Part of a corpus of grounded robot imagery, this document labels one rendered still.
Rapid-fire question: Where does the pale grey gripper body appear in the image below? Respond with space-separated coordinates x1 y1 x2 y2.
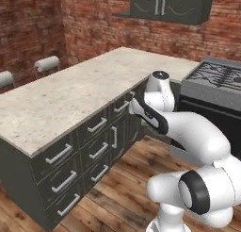
170 145 202 168

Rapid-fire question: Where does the dark green cupboard door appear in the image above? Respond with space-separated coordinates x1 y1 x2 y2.
109 114 130 166
126 84 148 146

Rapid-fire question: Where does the grey hob with black grates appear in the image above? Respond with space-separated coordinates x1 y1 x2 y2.
180 56 241 113

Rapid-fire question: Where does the dark green drawer front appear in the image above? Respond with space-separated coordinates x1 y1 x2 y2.
43 178 85 229
76 108 111 149
37 155 82 209
79 128 111 173
109 95 131 124
30 132 79 184
83 154 112 194

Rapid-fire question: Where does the dark green island cabinet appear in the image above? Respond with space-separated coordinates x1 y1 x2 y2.
0 81 182 232

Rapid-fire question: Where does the white cupboard door handle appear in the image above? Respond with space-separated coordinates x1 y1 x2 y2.
111 125 119 150

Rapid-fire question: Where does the white drawer handle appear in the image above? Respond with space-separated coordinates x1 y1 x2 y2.
44 143 73 165
90 164 110 183
56 193 82 217
113 101 130 114
87 117 108 134
51 170 78 193
88 142 109 160

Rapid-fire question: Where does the dark green wall cupboard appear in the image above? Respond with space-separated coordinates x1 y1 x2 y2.
113 0 216 26

